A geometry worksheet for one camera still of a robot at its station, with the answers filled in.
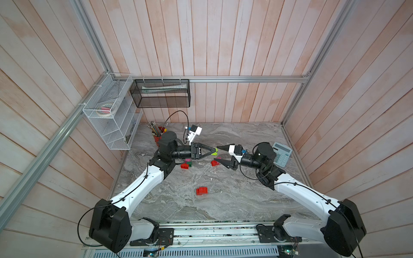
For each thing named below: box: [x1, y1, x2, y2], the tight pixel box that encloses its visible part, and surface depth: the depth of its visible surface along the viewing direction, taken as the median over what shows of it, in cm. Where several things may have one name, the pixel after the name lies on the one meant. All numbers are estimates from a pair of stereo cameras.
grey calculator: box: [272, 141, 293, 168], surface depth 103 cm
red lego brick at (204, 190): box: [198, 187, 209, 195], surface depth 87 cm
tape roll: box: [95, 103, 114, 118], surface depth 75 cm
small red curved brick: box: [180, 162, 189, 170], surface depth 97 cm
